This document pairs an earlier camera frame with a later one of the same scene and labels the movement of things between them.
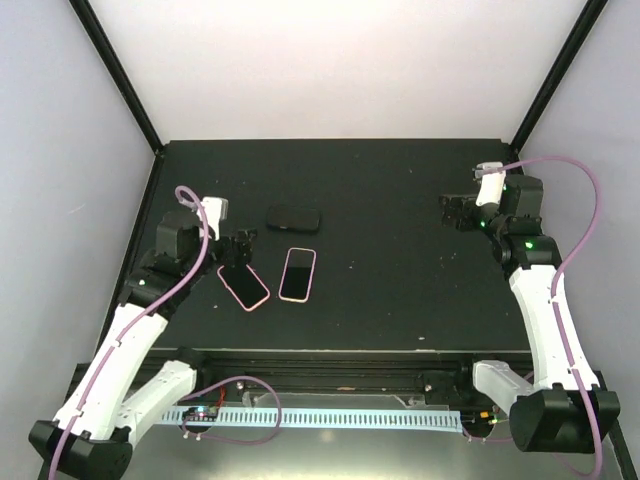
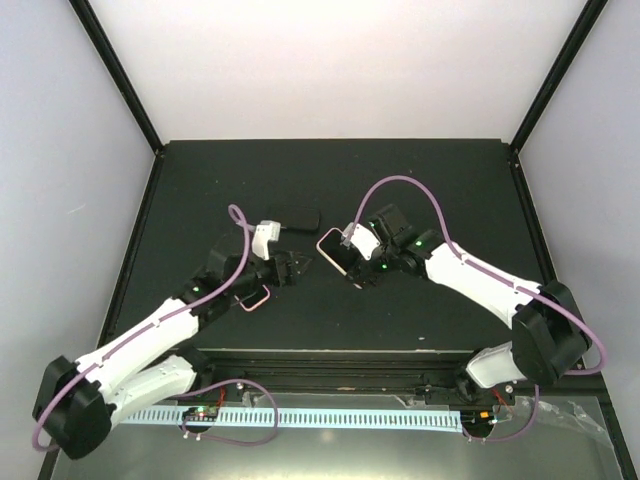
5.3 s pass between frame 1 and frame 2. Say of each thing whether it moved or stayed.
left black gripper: moved
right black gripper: moved
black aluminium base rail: stayed
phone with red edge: moved
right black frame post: stayed
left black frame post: stayed
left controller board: stayed
